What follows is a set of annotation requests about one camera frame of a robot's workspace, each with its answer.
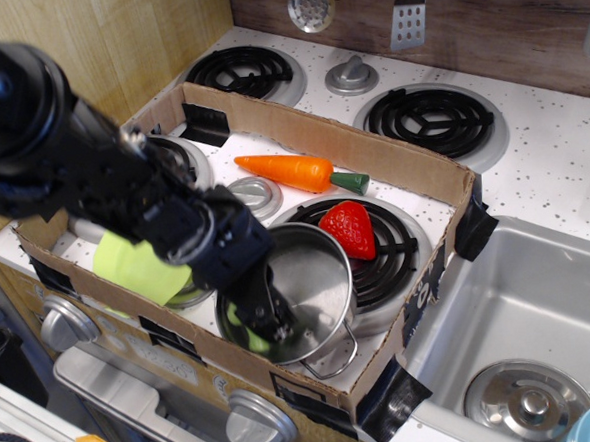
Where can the orange toy carrot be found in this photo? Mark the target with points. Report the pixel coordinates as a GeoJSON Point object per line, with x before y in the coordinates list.
{"type": "Point", "coordinates": [311, 174]}

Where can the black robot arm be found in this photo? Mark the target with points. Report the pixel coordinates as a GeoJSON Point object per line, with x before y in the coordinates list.
{"type": "Point", "coordinates": [57, 152]}

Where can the left silver oven knob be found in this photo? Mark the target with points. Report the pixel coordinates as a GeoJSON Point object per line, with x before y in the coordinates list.
{"type": "Point", "coordinates": [64, 325]}

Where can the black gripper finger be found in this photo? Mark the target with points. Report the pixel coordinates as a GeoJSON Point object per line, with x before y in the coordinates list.
{"type": "Point", "coordinates": [251, 296]}
{"type": "Point", "coordinates": [283, 319]}

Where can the green toy broccoli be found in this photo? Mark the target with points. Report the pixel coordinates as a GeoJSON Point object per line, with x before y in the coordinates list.
{"type": "Point", "coordinates": [254, 342]}

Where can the front right black burner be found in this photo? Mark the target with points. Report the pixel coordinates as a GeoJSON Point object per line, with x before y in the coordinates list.
{"type": "Point", "coordinates": [402, 248]}

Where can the red toy strawberry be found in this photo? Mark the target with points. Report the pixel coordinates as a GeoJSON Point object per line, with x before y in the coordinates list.
{"type": "Point", "coordinates": [350, 224]}

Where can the hanging silver slotted spatula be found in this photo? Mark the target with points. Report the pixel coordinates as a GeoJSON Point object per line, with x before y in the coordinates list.
{"type": "Point", "coordinates": [408, 25]}

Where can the silver centre stove knob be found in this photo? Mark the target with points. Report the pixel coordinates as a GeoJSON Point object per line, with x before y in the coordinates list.
{"type": "Point", "coordinates": [261, 196]}

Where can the back right black burner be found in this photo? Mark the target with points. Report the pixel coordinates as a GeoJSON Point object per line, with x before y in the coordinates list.
{"type": "Point", "coordinates": [452, 121]}

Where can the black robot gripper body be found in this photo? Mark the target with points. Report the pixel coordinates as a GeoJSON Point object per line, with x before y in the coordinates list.
{"type": "Point", "coordinates": [211, 231]}

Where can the silver knob under plate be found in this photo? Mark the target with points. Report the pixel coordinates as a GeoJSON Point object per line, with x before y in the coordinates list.
{"type": "Point", "coordinates": [189, 296]}

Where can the grey toy sink basin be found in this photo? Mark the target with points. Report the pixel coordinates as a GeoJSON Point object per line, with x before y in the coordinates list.
{"type": "Point", "coordinates": [525, 297]}

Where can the silver oven door handle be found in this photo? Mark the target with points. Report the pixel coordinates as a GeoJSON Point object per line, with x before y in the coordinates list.
{"type": "Point", "coordinates": [136, 410]}

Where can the silver stove knob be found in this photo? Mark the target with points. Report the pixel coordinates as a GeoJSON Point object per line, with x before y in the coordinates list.
{"type": "Point", "coordinates": [261, 196]}
{"type": "Point", "coordinates": [351, 78]}

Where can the silver oven knob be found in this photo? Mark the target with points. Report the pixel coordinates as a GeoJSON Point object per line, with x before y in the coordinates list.
{"type": "Point", "coordinates": [64, 325]}
{"type": "Point", "coordinates": [254, 419]}

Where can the light green plastic plate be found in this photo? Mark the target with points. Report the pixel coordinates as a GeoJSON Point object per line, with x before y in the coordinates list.
{"type": "Point", "coordinates": [138, 269]}

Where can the right silver oven knob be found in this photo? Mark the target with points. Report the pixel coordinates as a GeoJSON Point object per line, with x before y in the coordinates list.
{"type": "Point", "coordinates": [254, 419]}

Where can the hanging silver strainer ladle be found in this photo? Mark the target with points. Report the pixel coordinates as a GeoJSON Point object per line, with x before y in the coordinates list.
{"type": "Point", "coordinates": [311, 16]}

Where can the silver pot lid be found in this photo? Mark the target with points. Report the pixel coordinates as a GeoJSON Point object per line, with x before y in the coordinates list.
{"type": "Point", "coordinates": [529, 401]}

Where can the back left black burner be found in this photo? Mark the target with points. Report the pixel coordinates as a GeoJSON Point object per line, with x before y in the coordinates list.
{"type": "Point", "coordinates": [262, 73]}

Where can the silver metal pot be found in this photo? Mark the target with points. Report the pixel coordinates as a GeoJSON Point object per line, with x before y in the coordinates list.
{"type": "Point", "coordinates": [312, 271]}

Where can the silver back stove knob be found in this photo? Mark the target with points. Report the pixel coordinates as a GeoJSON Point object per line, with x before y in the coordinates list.
{"type": "Point", "coordinates": [351, 78]}

